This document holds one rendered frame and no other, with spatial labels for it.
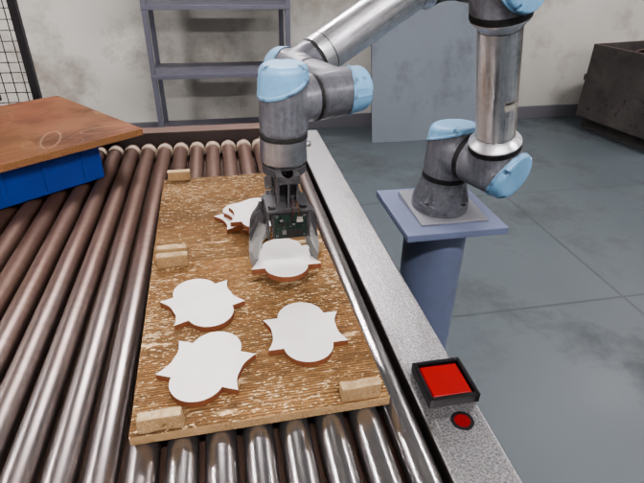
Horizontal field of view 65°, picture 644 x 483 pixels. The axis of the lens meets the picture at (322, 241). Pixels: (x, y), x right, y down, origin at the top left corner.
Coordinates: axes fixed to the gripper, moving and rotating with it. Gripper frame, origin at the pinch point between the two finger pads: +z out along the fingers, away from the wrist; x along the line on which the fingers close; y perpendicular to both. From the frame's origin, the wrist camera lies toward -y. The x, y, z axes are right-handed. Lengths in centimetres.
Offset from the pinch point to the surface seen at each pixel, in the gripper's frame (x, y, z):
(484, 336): 97, -71, 99
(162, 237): -23.6, -19.3, 4.8
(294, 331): -0.7, 17.2, 2.6
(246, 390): -9.1, 27.2, 3.6
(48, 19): -131, -375, 13
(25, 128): -61, -67, -4
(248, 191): -3.7, -39.6, 5.2
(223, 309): -11.6, 9.5, 2.9
